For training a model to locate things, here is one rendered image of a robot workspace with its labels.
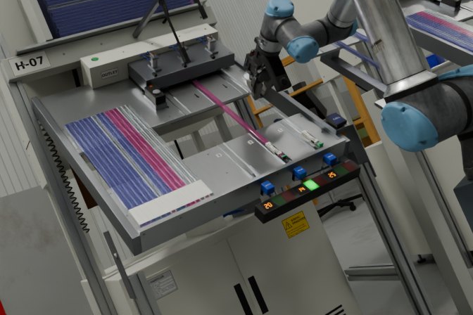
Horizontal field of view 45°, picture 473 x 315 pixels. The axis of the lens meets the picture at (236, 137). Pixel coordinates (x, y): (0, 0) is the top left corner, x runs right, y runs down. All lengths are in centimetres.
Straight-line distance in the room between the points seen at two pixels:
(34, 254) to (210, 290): 306
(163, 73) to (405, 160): 83
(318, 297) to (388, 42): 100
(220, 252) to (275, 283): 21
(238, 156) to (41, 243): 331
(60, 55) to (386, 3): 113
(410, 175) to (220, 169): 68
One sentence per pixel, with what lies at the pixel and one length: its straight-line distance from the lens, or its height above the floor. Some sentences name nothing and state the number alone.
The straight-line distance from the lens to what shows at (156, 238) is 141.
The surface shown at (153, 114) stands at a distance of 177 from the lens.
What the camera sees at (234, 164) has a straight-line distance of 157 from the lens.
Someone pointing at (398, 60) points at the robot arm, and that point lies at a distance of 120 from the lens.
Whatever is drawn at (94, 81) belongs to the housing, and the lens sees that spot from 191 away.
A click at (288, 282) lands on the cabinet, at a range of 188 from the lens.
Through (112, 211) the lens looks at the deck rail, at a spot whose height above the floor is 80.
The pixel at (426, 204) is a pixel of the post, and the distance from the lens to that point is 195.
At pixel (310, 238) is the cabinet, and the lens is 193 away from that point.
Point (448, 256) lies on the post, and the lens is 198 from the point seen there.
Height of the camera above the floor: 77
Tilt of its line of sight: 3 degrees up
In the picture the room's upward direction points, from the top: 23 degrees counter-clockwise
